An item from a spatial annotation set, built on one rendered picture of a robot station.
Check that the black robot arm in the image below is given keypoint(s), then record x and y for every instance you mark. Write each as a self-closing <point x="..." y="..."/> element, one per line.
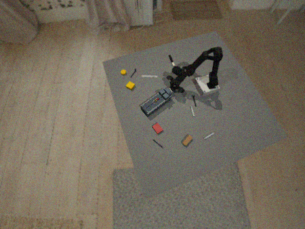
<point x="190" y="69"/>

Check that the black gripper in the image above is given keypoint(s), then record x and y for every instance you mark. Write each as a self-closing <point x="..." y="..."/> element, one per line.
<point x="180" y="89"/>

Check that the red rectangular block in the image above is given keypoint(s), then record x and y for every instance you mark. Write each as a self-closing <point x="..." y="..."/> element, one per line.
<point x="157" y="128"/>

